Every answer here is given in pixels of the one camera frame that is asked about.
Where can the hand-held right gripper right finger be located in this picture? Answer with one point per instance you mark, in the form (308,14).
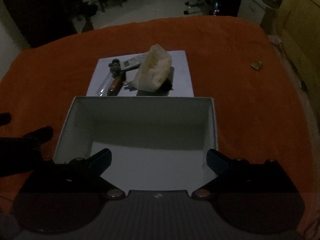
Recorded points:
(218,162)

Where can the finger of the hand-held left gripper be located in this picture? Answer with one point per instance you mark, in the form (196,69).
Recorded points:
(4,118)
(38,133)

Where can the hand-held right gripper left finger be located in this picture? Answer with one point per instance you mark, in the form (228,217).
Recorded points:
(99,162)

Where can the white cardboard box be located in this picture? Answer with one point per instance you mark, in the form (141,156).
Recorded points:
(140,127)

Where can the clear plastic tube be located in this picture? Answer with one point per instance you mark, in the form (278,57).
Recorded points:
(103,88)

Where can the white box lid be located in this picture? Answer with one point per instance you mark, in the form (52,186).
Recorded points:
(181,75)

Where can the white plastic bag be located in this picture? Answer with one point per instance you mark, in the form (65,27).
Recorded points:
(152,67)

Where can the small golden box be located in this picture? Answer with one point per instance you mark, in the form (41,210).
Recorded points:
(256,64)

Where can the dark wardrobe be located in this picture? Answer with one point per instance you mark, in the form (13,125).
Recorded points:
(37,12)

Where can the wooden headboard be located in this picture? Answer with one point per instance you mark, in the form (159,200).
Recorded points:
(300,30)

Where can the office chair base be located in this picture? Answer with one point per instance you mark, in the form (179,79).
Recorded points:
(193,6)

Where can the computer tower with coloured lights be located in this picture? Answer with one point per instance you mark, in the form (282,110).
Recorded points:
(225,2)

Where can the white cabinet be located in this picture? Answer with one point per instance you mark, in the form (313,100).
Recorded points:
(251,3)

